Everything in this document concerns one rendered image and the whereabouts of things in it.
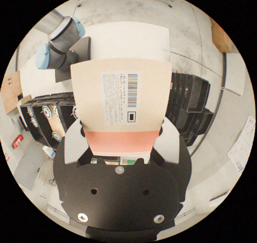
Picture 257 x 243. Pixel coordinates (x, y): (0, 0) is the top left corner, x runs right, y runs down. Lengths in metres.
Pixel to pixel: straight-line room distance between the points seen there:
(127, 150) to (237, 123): 2.68
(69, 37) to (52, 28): 0.09
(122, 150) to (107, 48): 0.52
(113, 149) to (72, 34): 0.39
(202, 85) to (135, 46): 0.90
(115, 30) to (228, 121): 2.84
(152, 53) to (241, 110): 2.50
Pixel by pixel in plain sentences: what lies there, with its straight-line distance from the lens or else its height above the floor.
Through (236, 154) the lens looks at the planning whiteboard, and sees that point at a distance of 2.83.
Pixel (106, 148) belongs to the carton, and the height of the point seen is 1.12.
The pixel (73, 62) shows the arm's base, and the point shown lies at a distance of 0.53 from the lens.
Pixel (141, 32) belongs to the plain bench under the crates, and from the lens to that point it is 0.59.
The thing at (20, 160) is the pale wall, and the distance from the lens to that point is 3.67.
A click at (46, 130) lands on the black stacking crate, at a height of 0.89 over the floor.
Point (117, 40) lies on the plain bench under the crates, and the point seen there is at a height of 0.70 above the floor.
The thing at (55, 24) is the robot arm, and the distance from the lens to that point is 0.36.
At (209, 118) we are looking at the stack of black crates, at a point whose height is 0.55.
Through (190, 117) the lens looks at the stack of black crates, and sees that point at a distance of 1.30.
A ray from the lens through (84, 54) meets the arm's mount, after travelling 0.54.
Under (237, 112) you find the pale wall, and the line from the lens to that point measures 2.70.
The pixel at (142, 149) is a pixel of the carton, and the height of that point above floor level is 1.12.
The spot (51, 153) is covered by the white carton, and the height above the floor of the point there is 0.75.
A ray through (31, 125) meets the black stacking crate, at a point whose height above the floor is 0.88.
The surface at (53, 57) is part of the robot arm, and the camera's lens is 0.41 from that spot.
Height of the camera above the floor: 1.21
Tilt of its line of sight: 61 degrees down
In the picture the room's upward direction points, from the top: 176 degrees clockwise
